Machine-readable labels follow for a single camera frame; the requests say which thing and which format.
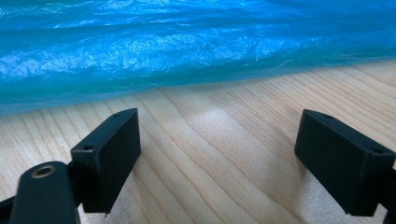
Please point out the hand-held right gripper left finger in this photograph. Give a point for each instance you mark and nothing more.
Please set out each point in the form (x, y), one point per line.
(106, 161)

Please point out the blue plastic bag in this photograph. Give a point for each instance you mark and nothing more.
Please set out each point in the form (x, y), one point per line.
(174, 46)

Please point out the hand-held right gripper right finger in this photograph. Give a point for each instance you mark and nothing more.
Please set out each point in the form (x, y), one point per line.
(339, 165)

